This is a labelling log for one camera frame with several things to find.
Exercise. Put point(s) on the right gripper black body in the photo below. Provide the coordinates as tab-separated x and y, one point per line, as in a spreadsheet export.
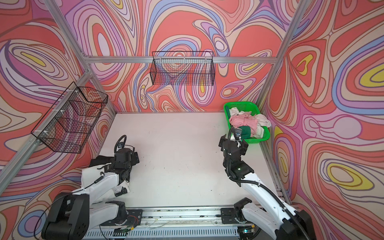
243	150

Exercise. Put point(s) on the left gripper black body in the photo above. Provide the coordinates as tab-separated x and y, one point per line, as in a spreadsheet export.
133	160

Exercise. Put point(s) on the white t shirt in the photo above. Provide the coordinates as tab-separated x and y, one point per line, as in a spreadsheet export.
104	183

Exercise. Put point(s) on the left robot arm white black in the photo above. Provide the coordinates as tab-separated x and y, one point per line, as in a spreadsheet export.
72	214

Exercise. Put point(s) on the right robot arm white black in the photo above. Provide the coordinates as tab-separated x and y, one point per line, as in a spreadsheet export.
273	216

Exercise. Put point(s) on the green garment in basket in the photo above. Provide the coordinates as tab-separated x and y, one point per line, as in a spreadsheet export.
246	132

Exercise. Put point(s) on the folded black t shirt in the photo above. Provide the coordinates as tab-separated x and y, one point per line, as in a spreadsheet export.
102	162

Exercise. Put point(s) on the pink t shirt in basket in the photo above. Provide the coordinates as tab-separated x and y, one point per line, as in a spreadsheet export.
245	119

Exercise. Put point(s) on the white garment in basket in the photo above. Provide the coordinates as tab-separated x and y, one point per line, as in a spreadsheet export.
263	122

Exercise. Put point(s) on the green plastic basket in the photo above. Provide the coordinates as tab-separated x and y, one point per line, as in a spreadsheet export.
246	107

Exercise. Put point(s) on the aluminium frame left post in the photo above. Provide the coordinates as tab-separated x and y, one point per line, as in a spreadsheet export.
70	38

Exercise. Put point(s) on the aluminium frame post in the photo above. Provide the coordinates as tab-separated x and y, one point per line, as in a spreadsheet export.
70	38
293	26

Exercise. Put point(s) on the black wire basket left wall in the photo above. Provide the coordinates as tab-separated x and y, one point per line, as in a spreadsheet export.
66	127

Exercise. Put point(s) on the black wire basket wall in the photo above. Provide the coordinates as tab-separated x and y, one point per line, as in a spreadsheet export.
183	68
66	127

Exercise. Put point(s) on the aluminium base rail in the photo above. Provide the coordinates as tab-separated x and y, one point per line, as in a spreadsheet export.
185	218

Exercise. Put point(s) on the aluminium frame left diagonal bar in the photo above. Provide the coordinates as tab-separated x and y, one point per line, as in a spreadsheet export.
42	96

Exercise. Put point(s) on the black wire basket back wall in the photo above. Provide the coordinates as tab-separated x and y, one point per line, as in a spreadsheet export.
183	68

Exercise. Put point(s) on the aluminium frame right post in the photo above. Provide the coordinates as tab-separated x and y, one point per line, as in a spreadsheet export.
293	26

